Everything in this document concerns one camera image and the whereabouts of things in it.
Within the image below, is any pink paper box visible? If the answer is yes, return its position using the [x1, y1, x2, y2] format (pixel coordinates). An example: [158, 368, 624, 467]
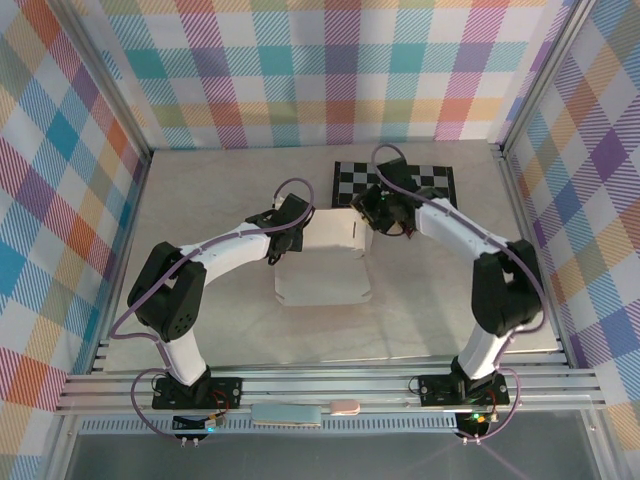
[273, 207, 375, 307]

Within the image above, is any black white chessboard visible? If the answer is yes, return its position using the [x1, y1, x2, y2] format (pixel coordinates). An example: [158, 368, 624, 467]
[330, 159, 457, 209]

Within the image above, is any light blue flat pad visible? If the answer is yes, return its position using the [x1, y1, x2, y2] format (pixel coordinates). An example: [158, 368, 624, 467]
[251, 403, 323, 429]

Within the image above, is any small black controller board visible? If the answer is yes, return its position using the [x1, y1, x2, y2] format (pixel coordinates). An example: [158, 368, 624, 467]
[172, 412, 225, 434]
[457, 412, 495, 432]

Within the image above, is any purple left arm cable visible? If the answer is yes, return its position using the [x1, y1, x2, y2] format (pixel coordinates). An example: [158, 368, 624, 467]
[108, 178, 316, 441]

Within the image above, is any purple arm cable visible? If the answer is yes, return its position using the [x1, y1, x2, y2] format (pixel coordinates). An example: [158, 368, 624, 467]
[370, 143, 547, 444]
[108, 178, 316, 441]

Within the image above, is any aluminium side rail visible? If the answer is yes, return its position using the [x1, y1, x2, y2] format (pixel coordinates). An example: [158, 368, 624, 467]
[492, 142, 574, 369]

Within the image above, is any aluminium frame rail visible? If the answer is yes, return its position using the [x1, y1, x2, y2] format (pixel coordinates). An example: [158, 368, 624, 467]
[54, 354, 606, 416]

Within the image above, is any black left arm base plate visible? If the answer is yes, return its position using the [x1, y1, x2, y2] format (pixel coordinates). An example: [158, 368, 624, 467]
[152, 375, 244, 409]

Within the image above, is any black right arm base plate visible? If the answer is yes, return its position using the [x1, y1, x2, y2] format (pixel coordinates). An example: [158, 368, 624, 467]
[417, 373, 510, 407]

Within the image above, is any aluminium right frame post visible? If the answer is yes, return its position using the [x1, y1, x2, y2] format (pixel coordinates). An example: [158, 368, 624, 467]
[492, 0, 599, 159]

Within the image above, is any aluminium frame post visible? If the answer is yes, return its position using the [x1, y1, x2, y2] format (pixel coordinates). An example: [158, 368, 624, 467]
[492, 0, 599, 159]
[52, 0, 154, 166]

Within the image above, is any perforated metal cable tray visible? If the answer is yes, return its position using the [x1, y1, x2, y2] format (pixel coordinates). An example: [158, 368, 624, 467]
[79, 413, 461, 434]

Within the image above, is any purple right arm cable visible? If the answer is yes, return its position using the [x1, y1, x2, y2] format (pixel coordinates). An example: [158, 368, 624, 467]
[370, 143, 547, 444]

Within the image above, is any aluminium left frame post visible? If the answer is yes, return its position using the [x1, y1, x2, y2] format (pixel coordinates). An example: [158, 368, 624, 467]
[52, 0, 154, 166]

